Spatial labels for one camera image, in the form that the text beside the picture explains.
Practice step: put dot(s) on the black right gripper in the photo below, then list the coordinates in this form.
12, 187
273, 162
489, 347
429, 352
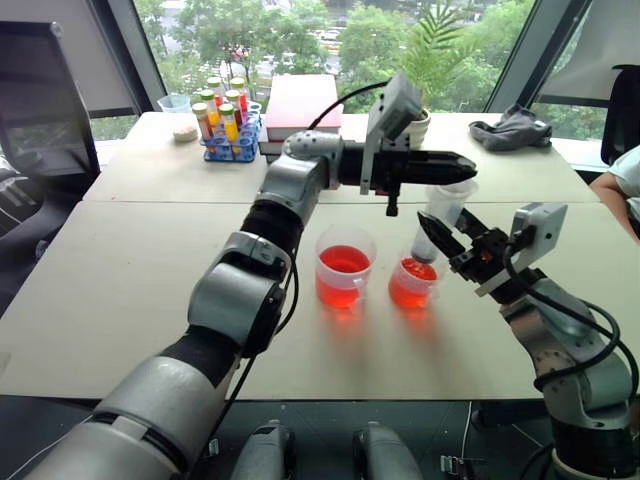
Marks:
482, 257

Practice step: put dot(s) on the person white shirt torso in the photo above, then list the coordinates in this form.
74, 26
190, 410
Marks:
627, 170

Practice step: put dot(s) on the green-capped tube red liquid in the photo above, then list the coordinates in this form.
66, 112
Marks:
216, 86
235, 100
241, 92

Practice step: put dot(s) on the large clear plastic syringe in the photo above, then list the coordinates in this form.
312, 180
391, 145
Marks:
445, 202

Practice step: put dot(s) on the green fern plant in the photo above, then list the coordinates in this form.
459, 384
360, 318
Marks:
435, 55

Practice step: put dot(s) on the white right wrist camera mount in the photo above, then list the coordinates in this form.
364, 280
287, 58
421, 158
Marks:
542, 227

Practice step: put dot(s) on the small clear cup red liquid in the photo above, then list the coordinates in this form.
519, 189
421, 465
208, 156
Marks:
412, 287

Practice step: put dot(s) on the grey crumpled cloth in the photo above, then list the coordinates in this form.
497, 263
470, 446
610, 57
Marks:
510, 131

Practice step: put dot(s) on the black computer monitor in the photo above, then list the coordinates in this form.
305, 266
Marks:
40, 100

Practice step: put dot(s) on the blue test tube rack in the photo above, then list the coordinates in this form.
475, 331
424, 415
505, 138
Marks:
235, 145

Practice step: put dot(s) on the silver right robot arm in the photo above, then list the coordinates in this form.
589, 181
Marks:
575, 350

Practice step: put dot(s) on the green-capped tube yellow liquid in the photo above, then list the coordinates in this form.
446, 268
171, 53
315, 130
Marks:
230, 125
212, 112

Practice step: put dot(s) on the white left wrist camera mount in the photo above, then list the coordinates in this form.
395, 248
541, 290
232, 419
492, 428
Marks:
396, 106

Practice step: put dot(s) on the large clear cup red liquid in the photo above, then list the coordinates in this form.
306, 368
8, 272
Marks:
344, 275

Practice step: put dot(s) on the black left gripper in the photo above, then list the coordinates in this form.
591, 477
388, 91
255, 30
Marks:
395, 170

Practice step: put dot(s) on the person bare forearm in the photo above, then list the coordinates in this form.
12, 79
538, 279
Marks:
607, 192

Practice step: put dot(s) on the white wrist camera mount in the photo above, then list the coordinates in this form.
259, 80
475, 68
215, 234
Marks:
396, 106
542, 227

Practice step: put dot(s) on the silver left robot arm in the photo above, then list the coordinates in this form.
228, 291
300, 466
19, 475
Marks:
225, 300

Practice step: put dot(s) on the clear empty measuring cup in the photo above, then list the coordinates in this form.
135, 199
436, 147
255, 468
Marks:
175, 103

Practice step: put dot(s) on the dark rounded grey shape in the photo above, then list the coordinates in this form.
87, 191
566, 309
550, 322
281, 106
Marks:
265, 452
382, 452

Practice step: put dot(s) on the small clear dish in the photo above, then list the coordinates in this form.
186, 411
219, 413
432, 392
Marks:
185, 133

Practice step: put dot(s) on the black office chair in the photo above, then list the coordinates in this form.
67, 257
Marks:
622, 115

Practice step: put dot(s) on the white plant pot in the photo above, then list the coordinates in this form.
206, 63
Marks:
421, 129

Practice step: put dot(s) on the green-capped tube orange liquid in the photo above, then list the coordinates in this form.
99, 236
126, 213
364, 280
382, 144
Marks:
202, 120

